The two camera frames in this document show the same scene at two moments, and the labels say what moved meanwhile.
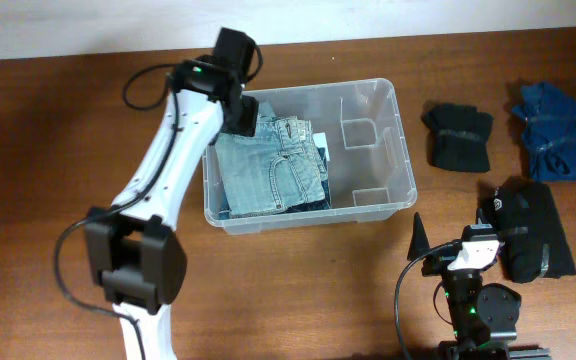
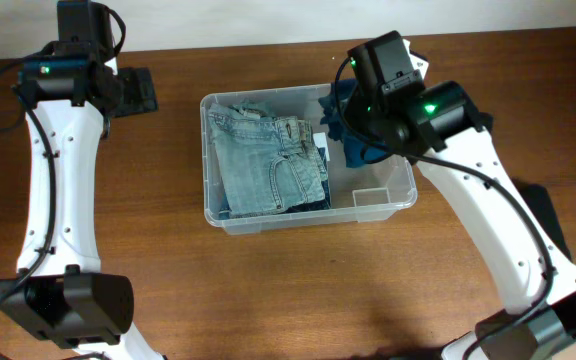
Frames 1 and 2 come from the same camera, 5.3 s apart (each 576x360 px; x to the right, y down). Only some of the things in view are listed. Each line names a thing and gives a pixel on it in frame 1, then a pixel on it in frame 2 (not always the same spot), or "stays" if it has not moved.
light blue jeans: [278, 168] stays
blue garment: [556, 141] → [356, 150]
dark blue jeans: [224, 213] stays
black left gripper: [243, 116] → [135, 91]
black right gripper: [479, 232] → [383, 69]
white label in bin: [321, 142] stays
